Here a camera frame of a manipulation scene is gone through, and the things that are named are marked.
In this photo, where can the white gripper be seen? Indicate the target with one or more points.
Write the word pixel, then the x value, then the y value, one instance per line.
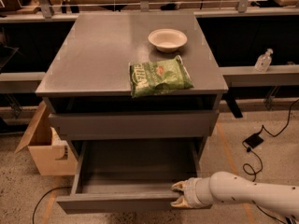
pixel 192 191

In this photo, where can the grey drawer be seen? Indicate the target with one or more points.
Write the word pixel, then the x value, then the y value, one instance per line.
pixel 130 175
pixel 104 126

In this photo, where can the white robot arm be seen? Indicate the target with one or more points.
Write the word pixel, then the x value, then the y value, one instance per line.
pixel 227 188

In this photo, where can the grey top drawer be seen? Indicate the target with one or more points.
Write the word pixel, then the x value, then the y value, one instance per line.
pixel 104 126

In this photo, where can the grey drawer cabinet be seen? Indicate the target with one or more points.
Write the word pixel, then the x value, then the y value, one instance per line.
pixel 90 73

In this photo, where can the open cardboard box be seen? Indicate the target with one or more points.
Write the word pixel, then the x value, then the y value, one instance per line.
pixel 51 155

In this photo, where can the black power adapter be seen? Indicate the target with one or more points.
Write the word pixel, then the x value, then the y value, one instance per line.
pixel 254 140

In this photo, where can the black cylindrical floor object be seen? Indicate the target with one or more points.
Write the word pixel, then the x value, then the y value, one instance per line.
pixel 290 220

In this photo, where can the green chip bag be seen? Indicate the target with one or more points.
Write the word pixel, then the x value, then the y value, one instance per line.
pixel 158 78

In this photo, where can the white bowl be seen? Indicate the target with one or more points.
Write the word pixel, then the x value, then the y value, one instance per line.
pixel 167 40

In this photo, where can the clear sanitizer pump bottle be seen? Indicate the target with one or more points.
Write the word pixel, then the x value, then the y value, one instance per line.
pixel 264 61

